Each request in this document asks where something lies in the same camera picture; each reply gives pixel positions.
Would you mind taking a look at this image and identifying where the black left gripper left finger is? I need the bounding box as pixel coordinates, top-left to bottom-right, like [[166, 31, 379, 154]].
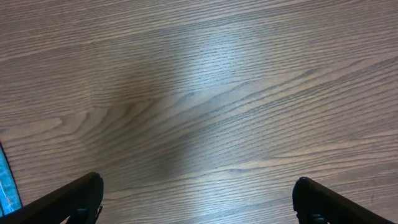
[[1, 172, 104, 224]]

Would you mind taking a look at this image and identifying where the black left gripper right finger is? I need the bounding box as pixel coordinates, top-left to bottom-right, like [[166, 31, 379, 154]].
[[292, 177, 394, 224]]

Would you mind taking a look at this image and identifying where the light blue shirt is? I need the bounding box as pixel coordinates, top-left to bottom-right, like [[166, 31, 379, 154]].
[[0, 146, 22, 217]]

